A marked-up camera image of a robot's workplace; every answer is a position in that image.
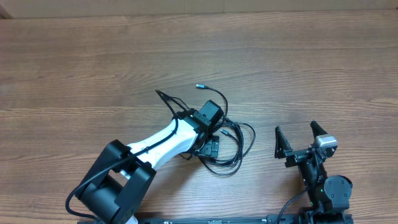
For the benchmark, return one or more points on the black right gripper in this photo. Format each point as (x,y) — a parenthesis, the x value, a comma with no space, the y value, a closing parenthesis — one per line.
(283,150)

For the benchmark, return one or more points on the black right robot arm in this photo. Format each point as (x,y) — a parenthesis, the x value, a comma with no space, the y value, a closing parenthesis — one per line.
(328,195)

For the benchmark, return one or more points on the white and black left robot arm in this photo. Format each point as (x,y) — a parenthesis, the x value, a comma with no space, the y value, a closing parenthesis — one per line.
(120,177)

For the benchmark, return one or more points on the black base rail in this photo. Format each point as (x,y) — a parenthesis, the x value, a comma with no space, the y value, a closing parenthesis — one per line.
(270,219)

